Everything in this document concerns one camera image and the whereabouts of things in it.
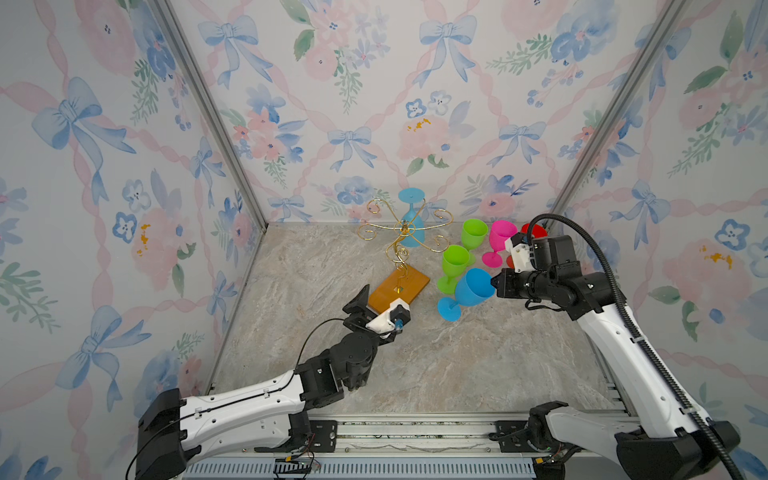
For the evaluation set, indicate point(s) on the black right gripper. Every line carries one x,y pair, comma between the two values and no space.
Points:
504,288

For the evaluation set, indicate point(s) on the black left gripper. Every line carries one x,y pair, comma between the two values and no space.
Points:
358,319

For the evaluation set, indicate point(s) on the blue wine glass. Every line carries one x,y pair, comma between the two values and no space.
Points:
472,289
415,198

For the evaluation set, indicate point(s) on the pink wine glass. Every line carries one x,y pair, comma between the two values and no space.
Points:
500,232

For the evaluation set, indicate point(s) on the green wine glass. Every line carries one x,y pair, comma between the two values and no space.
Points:
473,234
455,260

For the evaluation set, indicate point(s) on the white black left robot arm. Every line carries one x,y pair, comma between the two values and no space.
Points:
258,402

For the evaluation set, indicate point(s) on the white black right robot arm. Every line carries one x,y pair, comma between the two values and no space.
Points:
670,435

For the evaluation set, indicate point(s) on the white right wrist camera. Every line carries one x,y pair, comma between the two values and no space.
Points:
520,259

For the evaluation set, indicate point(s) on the gold wire rack wooden base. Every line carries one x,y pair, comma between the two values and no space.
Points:
405,282

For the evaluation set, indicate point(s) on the aluminium rail base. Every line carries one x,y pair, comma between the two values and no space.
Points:
396,447

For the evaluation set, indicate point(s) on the aluminium corner post right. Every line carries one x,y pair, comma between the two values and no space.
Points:
659,34

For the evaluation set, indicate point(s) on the aluminium corner post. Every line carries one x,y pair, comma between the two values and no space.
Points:
659,34
179,46

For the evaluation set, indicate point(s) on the aluminium corner post left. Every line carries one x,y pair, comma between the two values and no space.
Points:
179,46

